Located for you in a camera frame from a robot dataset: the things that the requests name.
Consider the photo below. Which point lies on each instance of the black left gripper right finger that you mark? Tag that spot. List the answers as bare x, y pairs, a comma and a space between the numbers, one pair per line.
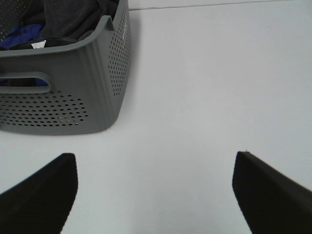
270, 202

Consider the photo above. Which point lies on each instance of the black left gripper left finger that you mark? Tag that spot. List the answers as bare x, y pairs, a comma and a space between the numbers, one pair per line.
41, 203

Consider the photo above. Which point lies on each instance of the dark grey towel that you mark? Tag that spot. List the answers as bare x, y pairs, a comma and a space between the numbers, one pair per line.
65, 21

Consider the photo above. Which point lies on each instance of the blue towel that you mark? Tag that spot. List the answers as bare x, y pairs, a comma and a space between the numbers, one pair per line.
21, 34

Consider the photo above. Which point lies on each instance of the grey perforated laundry basket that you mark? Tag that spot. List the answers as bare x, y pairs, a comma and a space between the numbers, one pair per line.
72, 89

